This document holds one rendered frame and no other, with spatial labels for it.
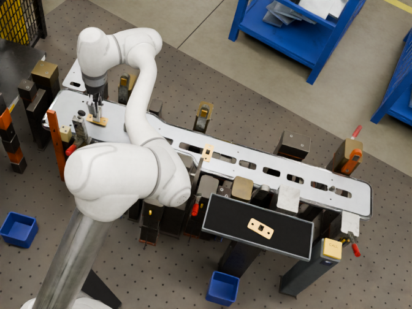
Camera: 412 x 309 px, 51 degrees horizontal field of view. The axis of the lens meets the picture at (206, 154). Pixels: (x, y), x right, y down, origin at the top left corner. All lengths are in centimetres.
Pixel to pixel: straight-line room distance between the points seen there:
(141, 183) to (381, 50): 350
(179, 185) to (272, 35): 268
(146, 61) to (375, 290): 138
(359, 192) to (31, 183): 140
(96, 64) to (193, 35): 228
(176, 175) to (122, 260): 83
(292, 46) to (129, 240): 227
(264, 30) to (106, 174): 283
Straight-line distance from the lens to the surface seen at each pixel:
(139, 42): 150
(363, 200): 190
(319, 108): 351
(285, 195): 163
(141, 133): 120
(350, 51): 412
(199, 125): 183
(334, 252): 154
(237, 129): 225
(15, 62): 202
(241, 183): 163
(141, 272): 185
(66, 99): 190
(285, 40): 365
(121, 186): 100
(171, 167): 109
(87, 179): 98
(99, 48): 147
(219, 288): 186
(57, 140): 174
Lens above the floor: 246
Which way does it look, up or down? 56 degrees down
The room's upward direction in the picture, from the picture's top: 18 degrees clockwise
